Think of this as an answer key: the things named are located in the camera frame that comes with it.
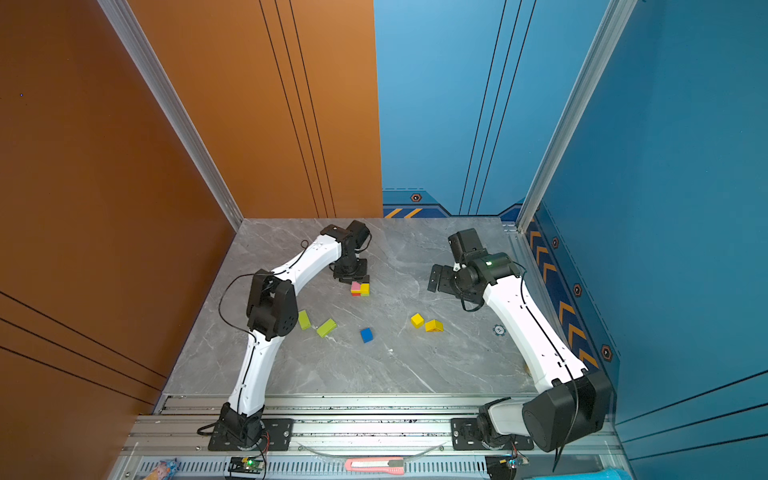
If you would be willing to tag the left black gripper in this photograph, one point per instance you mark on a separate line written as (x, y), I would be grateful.
(362, 276)

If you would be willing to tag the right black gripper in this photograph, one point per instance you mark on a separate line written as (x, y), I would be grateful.
(443, 284)

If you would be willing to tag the green block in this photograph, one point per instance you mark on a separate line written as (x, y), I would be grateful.
(326, 328)
(304, 320)

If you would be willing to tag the blue wood block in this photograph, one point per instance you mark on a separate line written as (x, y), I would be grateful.
(367, 335)

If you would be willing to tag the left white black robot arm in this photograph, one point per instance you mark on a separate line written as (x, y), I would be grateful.
(272, 313)

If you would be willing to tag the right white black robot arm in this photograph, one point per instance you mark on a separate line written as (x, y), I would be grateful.
(571, 402)

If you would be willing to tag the yellow wedge block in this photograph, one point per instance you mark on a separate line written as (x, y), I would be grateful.
(434, 326)

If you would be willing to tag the yellow cube block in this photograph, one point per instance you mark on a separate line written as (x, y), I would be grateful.
(417, 321)

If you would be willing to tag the pink utility knife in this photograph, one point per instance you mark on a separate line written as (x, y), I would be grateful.
(385, 465)

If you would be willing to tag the green circuit board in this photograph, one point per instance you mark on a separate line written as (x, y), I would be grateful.
(246, 468)

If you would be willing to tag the colourful snack wrapper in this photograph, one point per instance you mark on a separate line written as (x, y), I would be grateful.
(164, 470)

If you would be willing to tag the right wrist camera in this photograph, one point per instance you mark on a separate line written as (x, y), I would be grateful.
(466, 246)

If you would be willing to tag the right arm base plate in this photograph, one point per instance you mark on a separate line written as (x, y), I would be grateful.
(466, 436)

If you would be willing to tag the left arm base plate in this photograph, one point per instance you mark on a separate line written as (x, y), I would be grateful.
(273, 434)

